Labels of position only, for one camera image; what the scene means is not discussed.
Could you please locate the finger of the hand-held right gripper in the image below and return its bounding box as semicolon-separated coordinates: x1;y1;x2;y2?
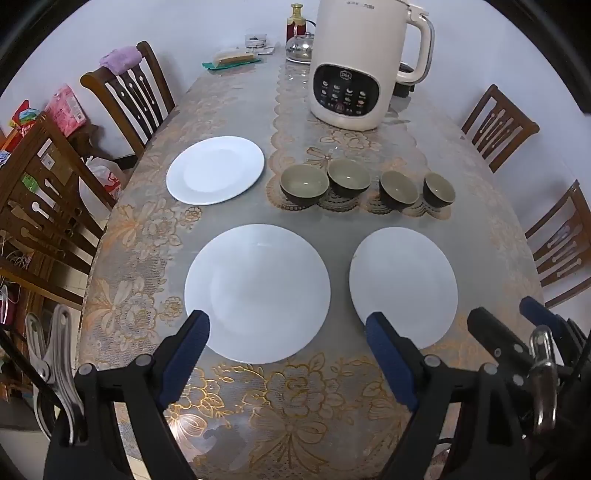
468;307;533;387
519;296;587;352

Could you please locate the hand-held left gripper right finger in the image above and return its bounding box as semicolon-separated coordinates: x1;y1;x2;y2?
366;312;532;480

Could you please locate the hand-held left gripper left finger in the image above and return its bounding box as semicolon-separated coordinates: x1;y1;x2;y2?
44;310;211;480

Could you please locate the white ceramic plate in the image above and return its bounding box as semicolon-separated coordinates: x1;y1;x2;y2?
349;226;459;349
184;224;332;364
166;136;265;206

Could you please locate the dark green-glazed bowl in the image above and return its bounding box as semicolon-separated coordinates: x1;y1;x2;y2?
280;164;330;207
423;172;456;208
379;170;420;208
327;158;372;199

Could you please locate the metal spring clamp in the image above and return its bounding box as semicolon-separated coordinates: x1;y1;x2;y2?
25;305;89;446
529;325;560;435

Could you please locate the dark wooden chair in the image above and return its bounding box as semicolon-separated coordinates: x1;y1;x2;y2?
461;84;540;174
0;113;119;317
80;41;177;160
524;180;591;310

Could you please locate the white plastic bag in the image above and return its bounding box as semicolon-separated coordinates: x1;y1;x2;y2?
78;156;127;223

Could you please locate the orange-edged lace table runner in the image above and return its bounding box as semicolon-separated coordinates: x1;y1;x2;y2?
267;59;458;219

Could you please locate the pink package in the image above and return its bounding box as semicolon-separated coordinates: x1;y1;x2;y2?
45;84;88;138

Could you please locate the red package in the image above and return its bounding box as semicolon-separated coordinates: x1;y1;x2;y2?
8;99;45;140

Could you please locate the green flat packet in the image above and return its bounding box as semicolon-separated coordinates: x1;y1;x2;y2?
202;58;262;73

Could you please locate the clear cracker package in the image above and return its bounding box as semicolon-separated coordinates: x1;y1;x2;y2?
215;50;259;66

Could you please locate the purple cloth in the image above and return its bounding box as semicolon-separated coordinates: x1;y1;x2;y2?
99;46;142;75

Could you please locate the cream electric soy milk maker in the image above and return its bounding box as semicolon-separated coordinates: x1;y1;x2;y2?
308;0;435;132

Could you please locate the stainless steel kettle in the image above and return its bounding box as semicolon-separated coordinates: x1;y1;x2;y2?
285;32;316;64

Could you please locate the red bottle with gold cap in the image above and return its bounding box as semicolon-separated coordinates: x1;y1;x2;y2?
287;4;307;43

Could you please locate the black cable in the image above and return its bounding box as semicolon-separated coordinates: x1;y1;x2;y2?
0;323;61;409

